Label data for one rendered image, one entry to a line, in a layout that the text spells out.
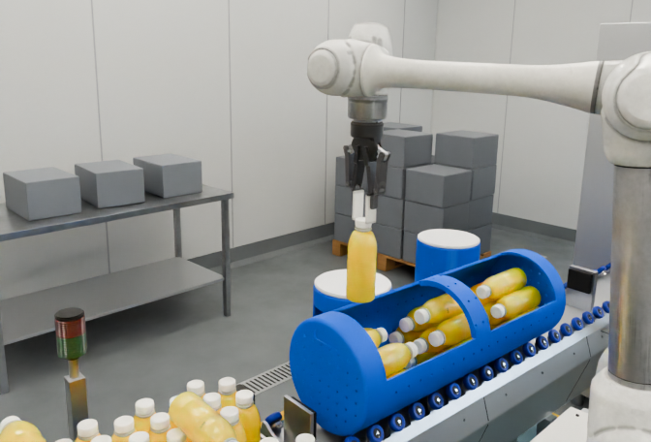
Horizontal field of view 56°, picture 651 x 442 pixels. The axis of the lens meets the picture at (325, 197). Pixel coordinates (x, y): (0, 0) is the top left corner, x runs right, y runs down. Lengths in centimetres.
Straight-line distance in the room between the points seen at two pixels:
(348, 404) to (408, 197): 376
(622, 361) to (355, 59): 71
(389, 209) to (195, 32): 214
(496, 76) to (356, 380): 72
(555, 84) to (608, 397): 57
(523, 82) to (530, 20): 554
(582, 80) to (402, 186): 397
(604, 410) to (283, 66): 480
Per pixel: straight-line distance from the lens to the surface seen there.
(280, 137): 568
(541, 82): 128
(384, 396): 148
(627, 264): 114
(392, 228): 529
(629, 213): 112
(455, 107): 723
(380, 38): 136
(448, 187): 495
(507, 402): 197
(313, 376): 156
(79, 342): 154
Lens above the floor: 184
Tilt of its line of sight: 13 degrees down
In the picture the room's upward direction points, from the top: 1 degrees clockwise
